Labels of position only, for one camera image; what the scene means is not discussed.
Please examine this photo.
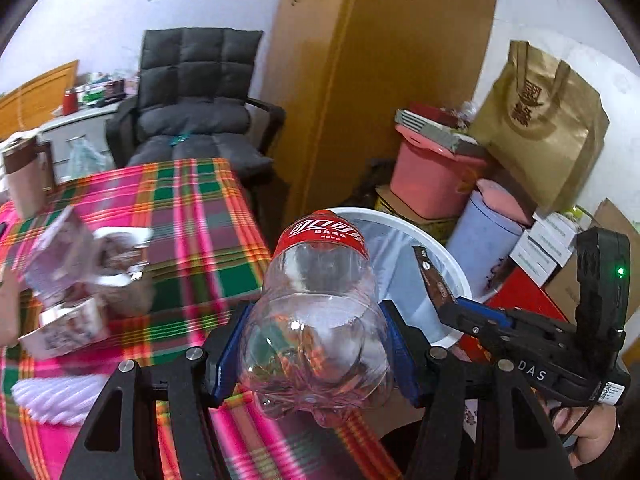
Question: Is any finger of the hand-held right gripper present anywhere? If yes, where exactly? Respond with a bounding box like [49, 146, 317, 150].
[456, 296, 522, 327]
[437, 302, 507, 357]

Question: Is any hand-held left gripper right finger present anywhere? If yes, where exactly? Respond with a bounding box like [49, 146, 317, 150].
[380, 300, 573, 480]

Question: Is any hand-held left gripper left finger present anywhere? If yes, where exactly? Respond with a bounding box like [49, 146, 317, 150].
[60, 301, 258, 480]

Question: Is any brown snack wrapper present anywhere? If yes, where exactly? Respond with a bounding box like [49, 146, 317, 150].
[412, 245, 458, 323]

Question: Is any clear plastic bottle red label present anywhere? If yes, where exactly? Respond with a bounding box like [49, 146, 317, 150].
[239, 208, 396, 423]

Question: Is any white round waste bin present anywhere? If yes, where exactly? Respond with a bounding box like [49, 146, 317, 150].
[327, 206, 474, 350]

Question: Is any purple drink carton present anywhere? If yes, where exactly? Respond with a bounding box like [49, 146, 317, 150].
[25, 205, 97, 303]

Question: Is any person's right hand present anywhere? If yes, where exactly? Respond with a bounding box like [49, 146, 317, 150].
[547, 400, 625, 470]

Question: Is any red gift box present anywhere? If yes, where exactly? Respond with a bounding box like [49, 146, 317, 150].
[457, 265, 571, 366]

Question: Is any blue bucket with pink lid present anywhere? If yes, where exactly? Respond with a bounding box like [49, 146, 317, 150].
[446, 177, 538, 302]

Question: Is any small white box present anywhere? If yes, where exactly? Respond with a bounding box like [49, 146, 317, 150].
[510, 245, 557, 287]
[521, 230, 576, 267]
[532, 210, 586, 246]

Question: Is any plaid tablecloth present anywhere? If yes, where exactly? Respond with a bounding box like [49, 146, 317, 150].
[0, 157, 401, 480]

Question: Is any yellow cardboard box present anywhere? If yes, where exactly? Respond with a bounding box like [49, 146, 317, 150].
[375, 185, 458, 246]

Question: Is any pink plastic bin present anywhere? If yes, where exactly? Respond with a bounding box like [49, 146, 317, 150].
[390, 125, 493, 220]

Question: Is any red and white small carton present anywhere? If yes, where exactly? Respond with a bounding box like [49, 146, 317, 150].
[19, 296, 111, 360]

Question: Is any black bag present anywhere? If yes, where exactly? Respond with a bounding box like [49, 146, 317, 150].
[350, 157, 401, 211]

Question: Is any grey striped flat box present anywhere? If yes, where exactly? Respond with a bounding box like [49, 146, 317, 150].
[394, 107, 488, 156]

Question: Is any gold paper bag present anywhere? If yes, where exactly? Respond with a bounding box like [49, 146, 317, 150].
[467, 40, 611, 213]

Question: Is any dark grey padded chair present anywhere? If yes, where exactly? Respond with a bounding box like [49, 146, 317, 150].
[104, 26, 288, 221]

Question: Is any clear plastic bag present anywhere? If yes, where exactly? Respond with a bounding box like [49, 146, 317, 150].
[65, 137, 113, 178]

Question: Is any brown kettle jug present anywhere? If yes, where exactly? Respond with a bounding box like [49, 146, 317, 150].
[2, 132, 56, 218]

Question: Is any wooden wardrobe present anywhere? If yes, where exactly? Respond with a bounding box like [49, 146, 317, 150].
[260, 0, 501, 221]

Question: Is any white desk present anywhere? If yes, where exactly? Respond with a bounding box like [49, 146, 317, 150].
[37, 102, 121, 181]

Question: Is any desk clutter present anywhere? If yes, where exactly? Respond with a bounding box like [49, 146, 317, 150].
[75, 71, 141, 107]

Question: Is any wooden board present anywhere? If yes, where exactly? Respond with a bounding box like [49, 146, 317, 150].
[0, 60, 80, 140]

